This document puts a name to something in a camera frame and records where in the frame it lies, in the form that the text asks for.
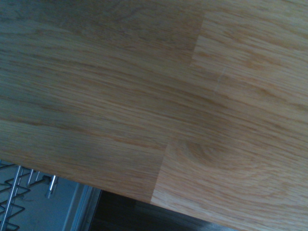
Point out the built-in dishwasher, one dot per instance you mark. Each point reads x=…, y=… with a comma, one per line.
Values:
x=60, y=204

